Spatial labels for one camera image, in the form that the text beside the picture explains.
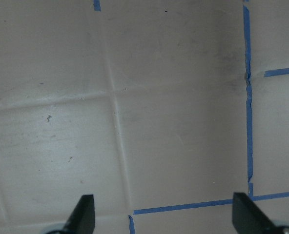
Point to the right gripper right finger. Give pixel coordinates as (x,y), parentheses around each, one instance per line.
(247,218)

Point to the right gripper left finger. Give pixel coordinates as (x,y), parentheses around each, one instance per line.
(81,220)

